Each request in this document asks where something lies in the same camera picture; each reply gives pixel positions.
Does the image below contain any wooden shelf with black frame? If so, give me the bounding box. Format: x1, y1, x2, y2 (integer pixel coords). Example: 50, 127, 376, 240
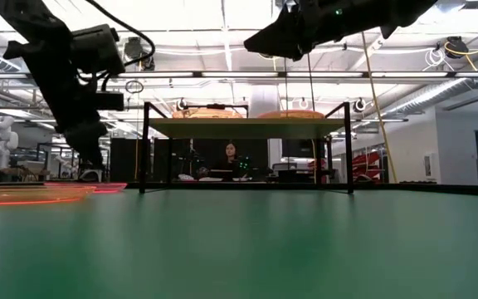
138, 101, 355, 195

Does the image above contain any translucent orange plastic plate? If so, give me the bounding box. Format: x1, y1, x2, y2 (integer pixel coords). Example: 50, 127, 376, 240
0, 184, 98, 208
258, 111, 325, 120

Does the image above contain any red storage bin rack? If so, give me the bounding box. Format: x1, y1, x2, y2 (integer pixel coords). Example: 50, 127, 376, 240
351, 151, 385, 184

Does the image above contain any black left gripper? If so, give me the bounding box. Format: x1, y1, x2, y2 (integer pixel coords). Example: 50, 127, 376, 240
25, 41, 124, 167

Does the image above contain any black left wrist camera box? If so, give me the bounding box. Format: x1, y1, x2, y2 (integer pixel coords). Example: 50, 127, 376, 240
71, 23, 126, 76

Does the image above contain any grey ventilation duct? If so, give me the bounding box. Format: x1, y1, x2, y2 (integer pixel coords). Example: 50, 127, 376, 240
382, 56, 478, 120

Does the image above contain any person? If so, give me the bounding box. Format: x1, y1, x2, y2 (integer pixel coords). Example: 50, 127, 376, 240
216, 142, 248, 182

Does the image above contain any long ceiling light bar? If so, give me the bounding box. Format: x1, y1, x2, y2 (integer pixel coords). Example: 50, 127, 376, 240
0, 71, 478, 81

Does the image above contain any black table edge rail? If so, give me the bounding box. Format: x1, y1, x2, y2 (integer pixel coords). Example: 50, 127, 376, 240
0, 180, 478, 197

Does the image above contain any yellow hanging cord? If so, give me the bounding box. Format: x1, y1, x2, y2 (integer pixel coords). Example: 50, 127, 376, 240
360, 32, 398, 184

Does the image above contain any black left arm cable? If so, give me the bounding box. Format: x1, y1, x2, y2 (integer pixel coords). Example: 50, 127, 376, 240
83, 0, 157, 92

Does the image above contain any white robot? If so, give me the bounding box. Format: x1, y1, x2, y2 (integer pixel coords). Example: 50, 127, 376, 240
0, 115, 19, 169

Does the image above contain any black ceiling cable reel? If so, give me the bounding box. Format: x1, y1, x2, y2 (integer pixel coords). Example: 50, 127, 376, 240
123, 36, 156, 71
444, 36, 471, 60

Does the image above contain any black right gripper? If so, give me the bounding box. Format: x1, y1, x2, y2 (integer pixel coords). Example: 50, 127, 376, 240
243, 0, 389, 61

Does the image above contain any black monitor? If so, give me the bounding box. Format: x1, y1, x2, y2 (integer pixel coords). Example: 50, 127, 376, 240
281, 139, 318, 159

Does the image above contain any hanging cable ring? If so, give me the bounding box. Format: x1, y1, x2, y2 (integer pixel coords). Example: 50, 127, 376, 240
124, 79, 144, 95

